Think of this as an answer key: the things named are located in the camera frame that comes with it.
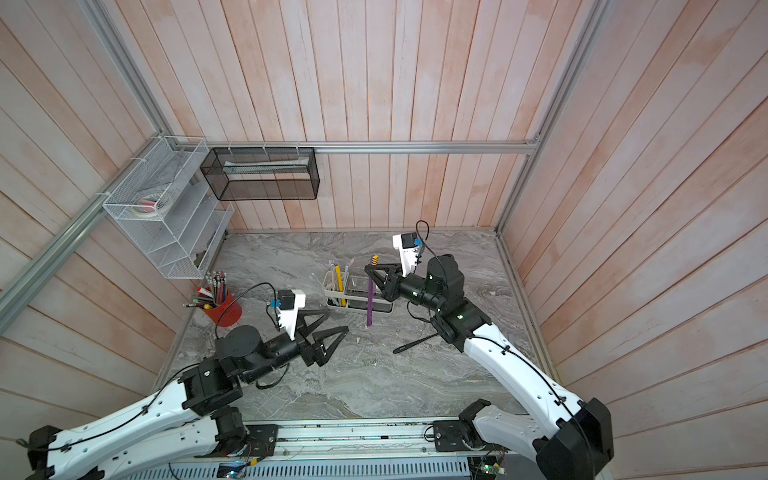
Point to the yellow toothbrush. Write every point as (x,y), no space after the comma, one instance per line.
(340,286)

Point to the pens in red cup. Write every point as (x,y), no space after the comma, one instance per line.
(212,294)

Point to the black toothbrush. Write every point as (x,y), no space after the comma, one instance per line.
(403,348)

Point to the cream toothbrush holder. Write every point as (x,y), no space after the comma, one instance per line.
(356,295)

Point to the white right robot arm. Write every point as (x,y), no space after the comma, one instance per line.
(566,437)

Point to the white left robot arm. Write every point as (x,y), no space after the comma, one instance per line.
(190,415)

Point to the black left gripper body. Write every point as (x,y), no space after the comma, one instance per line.
(283,350)

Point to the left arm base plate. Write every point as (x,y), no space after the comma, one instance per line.
(260,441)

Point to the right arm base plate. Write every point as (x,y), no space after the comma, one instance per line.
(455,436)

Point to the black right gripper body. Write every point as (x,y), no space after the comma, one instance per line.
(419,292)

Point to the black mesh basket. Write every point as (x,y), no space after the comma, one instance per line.
(262,173)

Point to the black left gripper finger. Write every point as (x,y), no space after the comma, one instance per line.
(326,342)
(308,320)

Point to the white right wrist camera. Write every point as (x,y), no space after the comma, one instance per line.
(409,247)

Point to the tape roll on shelf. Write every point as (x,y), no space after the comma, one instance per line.
(152,204)

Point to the red pencil cup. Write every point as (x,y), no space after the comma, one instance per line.
(227,314)

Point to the purple toothbrush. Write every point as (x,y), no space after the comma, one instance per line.
(371,293)

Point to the white wire mesh shelf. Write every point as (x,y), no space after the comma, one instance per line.
(182,243)

